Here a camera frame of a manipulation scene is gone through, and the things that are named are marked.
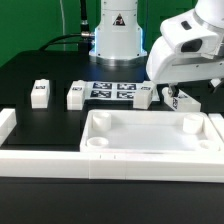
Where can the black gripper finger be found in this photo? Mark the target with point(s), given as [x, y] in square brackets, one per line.
[173, 90]

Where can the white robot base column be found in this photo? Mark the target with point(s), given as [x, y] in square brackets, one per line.
[118, 37]

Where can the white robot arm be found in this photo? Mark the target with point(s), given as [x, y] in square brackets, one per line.
[190, 48]

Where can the white desk top tray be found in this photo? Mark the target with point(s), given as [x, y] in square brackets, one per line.
[149, 132]

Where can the fiducial marker sheet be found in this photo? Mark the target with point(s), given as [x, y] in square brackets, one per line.
[112, 91]

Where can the white U-shaped boundary fence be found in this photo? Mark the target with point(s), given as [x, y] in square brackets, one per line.
[198, 167]

